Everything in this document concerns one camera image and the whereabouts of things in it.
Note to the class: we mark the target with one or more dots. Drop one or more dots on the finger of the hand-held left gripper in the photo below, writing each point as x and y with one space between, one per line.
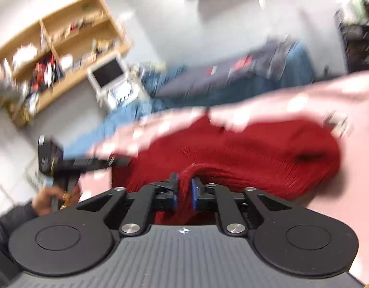
97 163

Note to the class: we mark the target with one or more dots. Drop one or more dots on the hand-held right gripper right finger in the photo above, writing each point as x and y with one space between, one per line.
195 196

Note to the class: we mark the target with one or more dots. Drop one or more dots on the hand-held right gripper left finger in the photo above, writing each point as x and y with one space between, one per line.
174 193

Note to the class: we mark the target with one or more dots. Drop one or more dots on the red knitted sweater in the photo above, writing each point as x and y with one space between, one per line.
232 156

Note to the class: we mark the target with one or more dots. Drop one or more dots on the person's left forearm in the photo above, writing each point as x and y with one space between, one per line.
10 222

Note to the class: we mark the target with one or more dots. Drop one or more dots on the person's left hand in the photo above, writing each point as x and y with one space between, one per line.
44 199

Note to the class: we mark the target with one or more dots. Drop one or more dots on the white monitor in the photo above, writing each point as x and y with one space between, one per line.
108 72

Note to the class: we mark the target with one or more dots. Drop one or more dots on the blue denim cloth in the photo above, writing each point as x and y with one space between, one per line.
165 73

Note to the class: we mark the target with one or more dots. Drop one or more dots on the grey duvet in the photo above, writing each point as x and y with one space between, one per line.
202 81

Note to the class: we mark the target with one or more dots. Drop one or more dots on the blue bed cover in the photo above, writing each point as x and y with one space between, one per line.
292 75

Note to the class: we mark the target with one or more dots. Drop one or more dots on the pink polka dot bedsheet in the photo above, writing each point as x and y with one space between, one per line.
352 186

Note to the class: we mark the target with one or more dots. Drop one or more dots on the wooden shelf unit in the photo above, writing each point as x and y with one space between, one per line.
91 3

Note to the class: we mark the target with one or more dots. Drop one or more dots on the dark cabinet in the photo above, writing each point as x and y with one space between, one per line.
361 48

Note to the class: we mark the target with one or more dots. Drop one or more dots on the colourful clutter pile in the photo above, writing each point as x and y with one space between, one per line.
360 4

